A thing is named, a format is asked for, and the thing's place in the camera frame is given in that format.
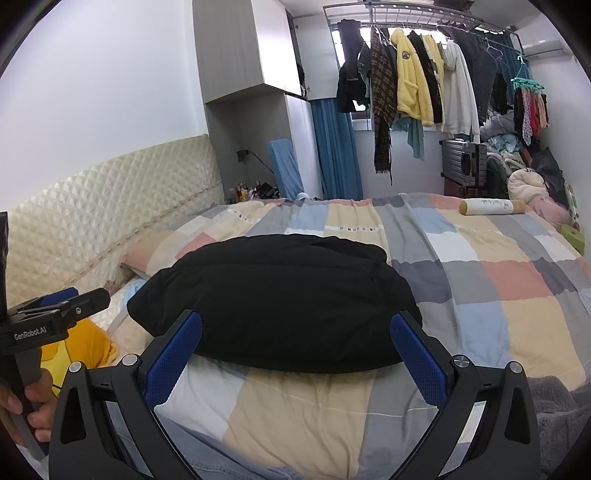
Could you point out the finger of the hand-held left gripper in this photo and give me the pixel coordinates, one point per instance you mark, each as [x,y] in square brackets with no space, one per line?
[60,295]
[90,302]

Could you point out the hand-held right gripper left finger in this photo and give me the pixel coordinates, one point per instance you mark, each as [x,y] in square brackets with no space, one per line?
[173,360]

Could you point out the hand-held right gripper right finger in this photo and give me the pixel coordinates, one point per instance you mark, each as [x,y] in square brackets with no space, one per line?
[422,364]

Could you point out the black jacket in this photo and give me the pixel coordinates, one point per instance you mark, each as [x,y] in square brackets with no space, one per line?
[277,295]

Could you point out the pile of clothes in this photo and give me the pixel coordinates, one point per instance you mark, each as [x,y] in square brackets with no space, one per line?
[526,180]

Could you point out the small hanging clothes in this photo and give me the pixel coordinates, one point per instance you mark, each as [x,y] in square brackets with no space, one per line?
[531,115]

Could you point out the metal clothes rack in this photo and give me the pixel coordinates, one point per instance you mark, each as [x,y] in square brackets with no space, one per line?
[406,11]

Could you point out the person's left hand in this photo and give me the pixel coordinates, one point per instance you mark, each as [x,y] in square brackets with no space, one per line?
[44,397]

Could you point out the yellow cloth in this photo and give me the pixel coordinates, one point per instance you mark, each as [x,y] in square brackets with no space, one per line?
[83,350]

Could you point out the pale pink pillow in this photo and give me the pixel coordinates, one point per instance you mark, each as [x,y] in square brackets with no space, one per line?
[147,256]

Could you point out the patchwork blanket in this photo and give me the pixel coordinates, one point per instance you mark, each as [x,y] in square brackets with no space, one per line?
[485,314]

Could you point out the cream quilted headboard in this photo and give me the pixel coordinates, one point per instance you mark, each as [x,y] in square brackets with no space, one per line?
[101,203]

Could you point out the grey fleece blanket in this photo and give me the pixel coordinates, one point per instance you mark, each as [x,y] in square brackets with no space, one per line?
[563,424]

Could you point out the white cylindrical pillow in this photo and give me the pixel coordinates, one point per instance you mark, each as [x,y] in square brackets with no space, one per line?
[491,206]

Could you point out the row of small bottles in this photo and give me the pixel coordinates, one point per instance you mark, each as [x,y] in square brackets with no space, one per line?
[254,191]

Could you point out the green toy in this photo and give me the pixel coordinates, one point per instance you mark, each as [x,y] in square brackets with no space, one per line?
[573,237]

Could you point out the silver suitcase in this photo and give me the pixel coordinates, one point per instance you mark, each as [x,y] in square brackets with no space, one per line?
[461,161]

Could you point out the teal hanging cloth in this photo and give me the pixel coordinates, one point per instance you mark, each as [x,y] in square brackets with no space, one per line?
[413,136]

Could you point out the blue curtain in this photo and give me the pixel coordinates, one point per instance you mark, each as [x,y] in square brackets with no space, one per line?
[337,152]

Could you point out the brown checked scarf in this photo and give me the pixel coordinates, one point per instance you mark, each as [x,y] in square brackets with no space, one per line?
[383,106]

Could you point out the white hanging hoodie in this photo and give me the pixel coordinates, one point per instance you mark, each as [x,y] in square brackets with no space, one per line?
[459,97]

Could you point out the yellow hanging jacket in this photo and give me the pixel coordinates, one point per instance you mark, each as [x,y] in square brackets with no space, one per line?
[411,83]

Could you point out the black hanging cardigan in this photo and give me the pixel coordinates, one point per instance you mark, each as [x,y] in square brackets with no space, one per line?
[427,78]

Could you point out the black hanging coat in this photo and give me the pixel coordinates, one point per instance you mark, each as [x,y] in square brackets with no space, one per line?
[351,83]

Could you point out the grey wardrobe cabinet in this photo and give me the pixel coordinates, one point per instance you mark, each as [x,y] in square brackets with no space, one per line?
[249,55]

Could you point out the teal clip hanger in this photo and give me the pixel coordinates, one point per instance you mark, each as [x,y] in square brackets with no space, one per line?
[526,83]

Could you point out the dark grey hanging coat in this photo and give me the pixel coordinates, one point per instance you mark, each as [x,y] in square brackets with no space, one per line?
[478,69]

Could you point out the white air conditioner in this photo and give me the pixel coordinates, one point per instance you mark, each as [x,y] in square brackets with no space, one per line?
[547,50]

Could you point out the black wall socket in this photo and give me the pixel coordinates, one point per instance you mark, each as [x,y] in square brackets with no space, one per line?
[243,155]

